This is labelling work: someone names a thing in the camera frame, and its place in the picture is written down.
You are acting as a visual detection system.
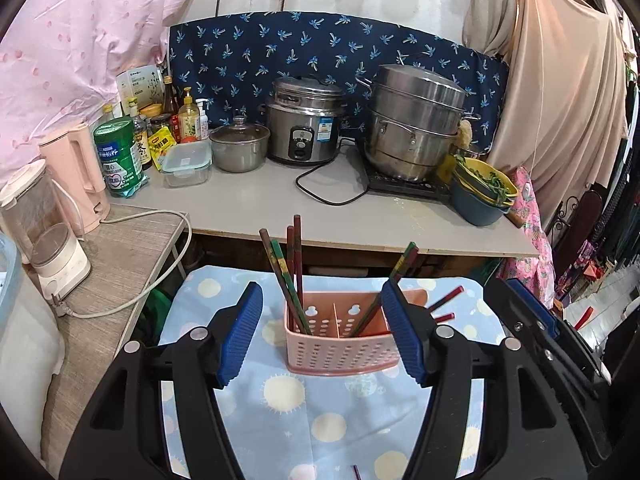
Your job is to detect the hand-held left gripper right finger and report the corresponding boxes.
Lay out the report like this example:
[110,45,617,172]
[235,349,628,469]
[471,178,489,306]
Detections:
[380,280,590,480]

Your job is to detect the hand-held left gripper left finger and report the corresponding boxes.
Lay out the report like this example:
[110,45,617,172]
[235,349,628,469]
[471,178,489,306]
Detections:
[59,281,265,480]

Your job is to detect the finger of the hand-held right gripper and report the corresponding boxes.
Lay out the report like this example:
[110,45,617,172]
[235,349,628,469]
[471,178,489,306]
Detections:
[482,278,602,397]
[504,276,613,382]

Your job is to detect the pink perforated utensil basket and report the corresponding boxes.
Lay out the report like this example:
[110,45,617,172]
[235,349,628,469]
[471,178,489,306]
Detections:
[283,290,437,376]

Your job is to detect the painted-tip chopstick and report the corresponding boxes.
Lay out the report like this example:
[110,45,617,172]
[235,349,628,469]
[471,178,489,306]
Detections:
[350,241,416,337]
[357,246,420,336]

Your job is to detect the green patterned chopstick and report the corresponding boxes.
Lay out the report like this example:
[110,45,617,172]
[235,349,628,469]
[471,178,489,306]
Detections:
[270,239,312,335]

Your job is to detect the brown chopstick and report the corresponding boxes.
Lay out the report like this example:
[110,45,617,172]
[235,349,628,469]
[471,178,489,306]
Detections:
[258,228,307,335]

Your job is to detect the pink pineapple-print garment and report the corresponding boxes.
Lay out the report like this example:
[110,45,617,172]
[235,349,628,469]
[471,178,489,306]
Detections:
[499,164,557,307]

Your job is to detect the dark metal chair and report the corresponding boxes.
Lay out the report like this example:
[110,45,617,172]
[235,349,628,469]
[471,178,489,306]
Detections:
[544,189,607,283]

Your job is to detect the blue plastic bowl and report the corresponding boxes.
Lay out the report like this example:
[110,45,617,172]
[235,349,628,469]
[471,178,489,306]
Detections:
[449,170,512,227]

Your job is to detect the blue dotted tablecloth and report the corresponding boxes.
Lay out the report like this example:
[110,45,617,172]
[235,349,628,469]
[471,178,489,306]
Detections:
[159,264,507,480]

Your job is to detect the green vegetables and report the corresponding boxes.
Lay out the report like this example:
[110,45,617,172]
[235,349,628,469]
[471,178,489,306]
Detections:
[454,154,512,202]

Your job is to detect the yellow plastic bowl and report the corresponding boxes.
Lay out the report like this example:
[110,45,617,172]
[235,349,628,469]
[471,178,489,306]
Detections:
[452,157,519,207]

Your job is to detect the hanging clothes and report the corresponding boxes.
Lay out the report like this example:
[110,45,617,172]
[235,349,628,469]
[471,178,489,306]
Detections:
[550,10,640,313]

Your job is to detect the black induction cooktop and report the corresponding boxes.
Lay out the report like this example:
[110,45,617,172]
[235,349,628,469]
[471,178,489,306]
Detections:
[364,164,454,204]

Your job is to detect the clear container blue lid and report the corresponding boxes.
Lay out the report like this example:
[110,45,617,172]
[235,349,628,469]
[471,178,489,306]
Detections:
[160,138,214,189]

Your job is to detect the small steel lidded pot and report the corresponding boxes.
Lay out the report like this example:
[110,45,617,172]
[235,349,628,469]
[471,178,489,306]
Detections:
[208,115,272,174]

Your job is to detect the yellow seasoning packet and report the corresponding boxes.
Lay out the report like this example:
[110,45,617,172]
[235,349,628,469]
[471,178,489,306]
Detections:
[149,127,182,172]

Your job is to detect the stacked steel steamer pot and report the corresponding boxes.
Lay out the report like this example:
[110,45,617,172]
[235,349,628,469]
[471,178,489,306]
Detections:
[355,62,483,184]

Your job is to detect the green tin can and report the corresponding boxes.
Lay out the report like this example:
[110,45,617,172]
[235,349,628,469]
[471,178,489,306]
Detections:
[93,116,147,199]

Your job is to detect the white pump bottle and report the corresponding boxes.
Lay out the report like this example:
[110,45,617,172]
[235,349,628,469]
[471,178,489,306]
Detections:
[194,98,211,141]

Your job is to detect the white blender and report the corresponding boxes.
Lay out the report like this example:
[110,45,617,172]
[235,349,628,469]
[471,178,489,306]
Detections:
[0,162,93,302]

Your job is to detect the steel rice cooker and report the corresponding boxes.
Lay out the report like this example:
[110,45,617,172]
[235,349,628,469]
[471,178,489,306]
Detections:
[259,75,347,167]

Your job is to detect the beige curtain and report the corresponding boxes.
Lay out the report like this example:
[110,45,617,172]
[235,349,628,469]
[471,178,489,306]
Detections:
[462,0,632,223]

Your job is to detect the pink electric kettle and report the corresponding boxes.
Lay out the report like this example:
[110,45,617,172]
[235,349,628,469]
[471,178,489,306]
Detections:
[38,120,112,236]

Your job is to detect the dark sauce bottle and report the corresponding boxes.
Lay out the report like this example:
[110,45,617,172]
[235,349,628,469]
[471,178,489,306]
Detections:
[162,75,181,129]

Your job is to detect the white carton box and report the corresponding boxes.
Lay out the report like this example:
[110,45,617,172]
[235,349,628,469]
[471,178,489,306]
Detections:
[116,64,166,117]

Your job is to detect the navy leaf-print cloth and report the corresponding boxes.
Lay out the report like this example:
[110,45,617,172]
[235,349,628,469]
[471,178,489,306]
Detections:
[167,10,512,154]

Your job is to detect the pink printed cloth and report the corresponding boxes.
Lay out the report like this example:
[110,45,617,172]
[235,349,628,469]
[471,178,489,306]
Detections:
[0,0,213,183]

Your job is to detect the white power cable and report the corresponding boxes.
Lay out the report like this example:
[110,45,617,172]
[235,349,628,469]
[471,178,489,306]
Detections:
[47,209,194,319]

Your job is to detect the black power cable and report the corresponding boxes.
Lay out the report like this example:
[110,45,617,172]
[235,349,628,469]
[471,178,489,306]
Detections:
[294,137,372,207]

